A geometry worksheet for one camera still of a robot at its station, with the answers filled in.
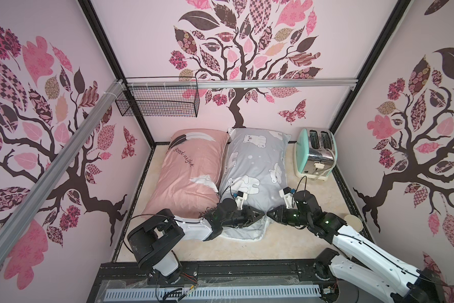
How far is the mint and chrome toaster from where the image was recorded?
94 cm

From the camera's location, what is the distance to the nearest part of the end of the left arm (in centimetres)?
65

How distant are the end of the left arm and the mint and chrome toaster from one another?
38 centimetres
